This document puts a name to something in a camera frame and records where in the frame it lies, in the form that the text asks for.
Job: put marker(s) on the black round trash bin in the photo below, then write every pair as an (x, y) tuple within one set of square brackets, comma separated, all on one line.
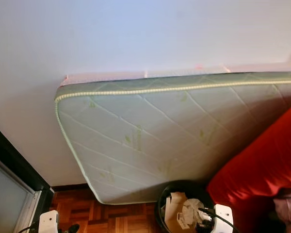
[(160, 208)]

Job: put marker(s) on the white quilted green-trim mattress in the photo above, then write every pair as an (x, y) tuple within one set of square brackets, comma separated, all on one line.
[(145, 141)]

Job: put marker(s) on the red fabric cushion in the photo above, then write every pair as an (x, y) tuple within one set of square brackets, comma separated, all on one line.
[(257, 170)]

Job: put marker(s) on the black door frame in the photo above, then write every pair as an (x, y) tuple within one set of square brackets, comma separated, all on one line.
[(19, 160)]

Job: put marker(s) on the dark wooden skirting board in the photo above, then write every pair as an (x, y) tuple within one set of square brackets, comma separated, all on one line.
[(70, 187)]

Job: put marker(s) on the tan cardboard piece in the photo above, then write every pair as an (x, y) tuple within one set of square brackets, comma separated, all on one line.
[(172, 213)]

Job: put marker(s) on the pale pink wrapped bed base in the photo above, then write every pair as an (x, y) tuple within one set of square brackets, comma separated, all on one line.
[(116, 76)]

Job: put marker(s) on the crumpled white paper trash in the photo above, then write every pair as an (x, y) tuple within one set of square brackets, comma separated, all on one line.
[(193, 211)]

